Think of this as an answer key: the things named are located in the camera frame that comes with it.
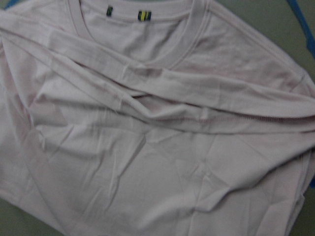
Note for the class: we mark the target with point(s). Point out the pink Snoopy t-shirt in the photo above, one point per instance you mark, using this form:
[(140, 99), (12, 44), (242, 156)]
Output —
[(174, 118)]

